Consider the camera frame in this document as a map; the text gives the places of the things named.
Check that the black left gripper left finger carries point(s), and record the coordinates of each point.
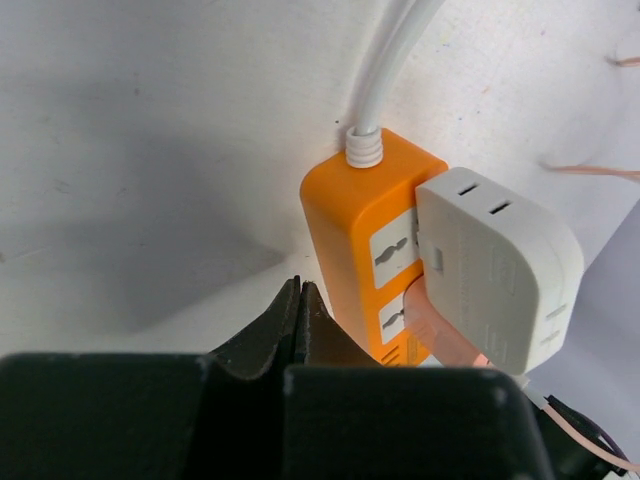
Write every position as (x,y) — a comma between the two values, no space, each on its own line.
(215,415)

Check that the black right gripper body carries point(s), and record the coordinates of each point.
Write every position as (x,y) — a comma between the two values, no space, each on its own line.
(579,448)

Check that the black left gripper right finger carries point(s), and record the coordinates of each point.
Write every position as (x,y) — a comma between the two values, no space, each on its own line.
(403,423)

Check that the pink charger block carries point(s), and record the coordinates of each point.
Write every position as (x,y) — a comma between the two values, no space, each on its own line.
(444,342)

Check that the white plug adapter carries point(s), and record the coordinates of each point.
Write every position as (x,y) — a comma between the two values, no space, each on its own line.
(501,269)

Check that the orange power strip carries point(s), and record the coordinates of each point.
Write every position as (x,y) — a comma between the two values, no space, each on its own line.
(363,225)

